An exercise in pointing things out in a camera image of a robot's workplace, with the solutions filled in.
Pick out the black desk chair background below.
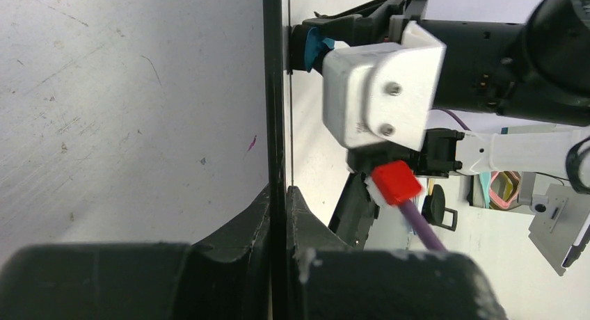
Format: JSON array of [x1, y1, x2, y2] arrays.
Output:
[[421, 184, 459, 232]]

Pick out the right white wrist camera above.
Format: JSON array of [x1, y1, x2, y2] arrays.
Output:
[[322, 21, 446, 151]]

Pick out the small whiteboard with red writing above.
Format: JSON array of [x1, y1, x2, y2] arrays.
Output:
[[262, 0, 291, 319]]

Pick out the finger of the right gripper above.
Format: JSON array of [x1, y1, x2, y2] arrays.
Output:
[[302, 0, 406, 47]]

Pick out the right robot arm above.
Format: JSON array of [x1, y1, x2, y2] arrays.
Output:
[[289, 0, 589, 193]]

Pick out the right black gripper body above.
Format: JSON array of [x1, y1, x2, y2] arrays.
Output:
[[399, 0, 535, 115]]

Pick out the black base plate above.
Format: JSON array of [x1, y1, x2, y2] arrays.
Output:
[[328, 173, 380, 250]]

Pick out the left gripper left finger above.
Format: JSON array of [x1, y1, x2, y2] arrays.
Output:
[[184, 186, 270, 319]]

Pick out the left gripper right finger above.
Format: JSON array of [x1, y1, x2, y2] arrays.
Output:
[[287, 186, 356, 319]]

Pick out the blue whiteboard eraser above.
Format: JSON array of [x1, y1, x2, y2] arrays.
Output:
[[288, 24, 335, 75]]

